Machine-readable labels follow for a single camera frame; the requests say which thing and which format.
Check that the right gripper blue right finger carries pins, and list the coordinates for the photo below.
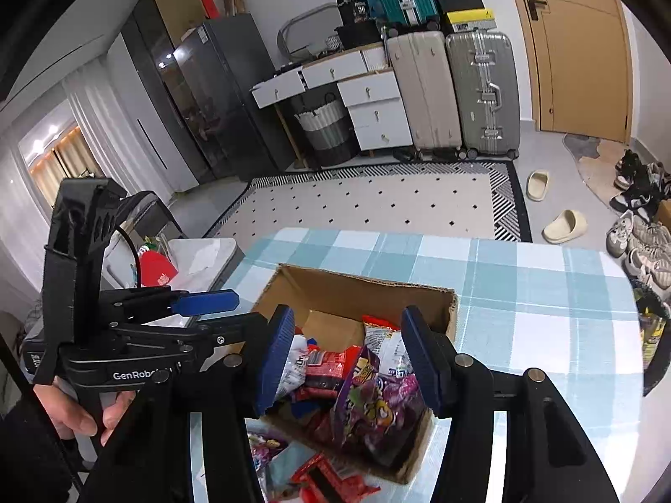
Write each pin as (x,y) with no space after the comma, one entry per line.
(431,356)

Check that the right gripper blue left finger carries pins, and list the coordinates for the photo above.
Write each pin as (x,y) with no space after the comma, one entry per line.
(278,337)

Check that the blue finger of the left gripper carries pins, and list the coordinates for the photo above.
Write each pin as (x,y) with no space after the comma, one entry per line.
(198,304)
(248,330)

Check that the red chip bag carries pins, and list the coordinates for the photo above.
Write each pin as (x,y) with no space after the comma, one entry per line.
(374,322)

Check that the purple candy bag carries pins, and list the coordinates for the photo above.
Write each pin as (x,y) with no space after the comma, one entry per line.
(375,415)

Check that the purple white snack bag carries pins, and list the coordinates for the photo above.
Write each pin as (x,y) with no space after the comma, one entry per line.
(388,345)

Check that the white noodle snack bag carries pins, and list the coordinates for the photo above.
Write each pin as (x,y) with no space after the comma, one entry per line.
(294,371)

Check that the red black candy packet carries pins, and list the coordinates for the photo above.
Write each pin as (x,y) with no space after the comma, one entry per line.
(326,371)

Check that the blue snack packet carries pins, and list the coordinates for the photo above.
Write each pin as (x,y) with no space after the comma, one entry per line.
(298,412)

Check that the person's left hand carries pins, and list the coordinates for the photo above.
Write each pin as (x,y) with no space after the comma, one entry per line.
(69,418)

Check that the red box on side table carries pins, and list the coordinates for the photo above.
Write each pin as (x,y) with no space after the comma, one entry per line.
(156,269)

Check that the SF cardboard box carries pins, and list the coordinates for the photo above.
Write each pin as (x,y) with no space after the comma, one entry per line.
(328,309)

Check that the blue checkered tablecloth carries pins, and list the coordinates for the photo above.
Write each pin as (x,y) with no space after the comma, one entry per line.
(568,312)

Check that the red snack packet near box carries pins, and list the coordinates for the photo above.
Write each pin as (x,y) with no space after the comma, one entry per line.
(319,482)

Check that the patterned floor rug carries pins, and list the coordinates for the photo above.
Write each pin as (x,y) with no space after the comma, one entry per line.
(481,199)

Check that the beige slipper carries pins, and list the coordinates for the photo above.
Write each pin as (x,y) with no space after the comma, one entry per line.
(538,185)
(568,226)

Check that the woven laundry basket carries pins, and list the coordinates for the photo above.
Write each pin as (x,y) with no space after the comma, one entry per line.
(330,133)

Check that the black trash bin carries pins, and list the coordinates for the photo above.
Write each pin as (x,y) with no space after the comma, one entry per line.
(654,324)

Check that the white curtain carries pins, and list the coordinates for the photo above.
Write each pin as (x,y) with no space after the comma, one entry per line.
(113,140)

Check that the black refrigerator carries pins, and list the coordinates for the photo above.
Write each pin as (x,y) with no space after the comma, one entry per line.
(221,61)

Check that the dark glass cabinet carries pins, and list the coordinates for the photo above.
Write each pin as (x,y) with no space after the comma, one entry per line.
(151,49)

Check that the white drawer desk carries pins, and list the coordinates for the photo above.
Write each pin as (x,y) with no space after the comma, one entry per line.
(367,87)

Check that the silver suitcase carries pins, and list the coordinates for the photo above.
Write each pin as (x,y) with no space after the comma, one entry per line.
(487,93)

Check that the beige suitcase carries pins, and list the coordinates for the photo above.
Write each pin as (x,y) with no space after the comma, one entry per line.
(423,74)

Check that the wooden door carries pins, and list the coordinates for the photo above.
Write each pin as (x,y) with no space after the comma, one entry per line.
(580,66)

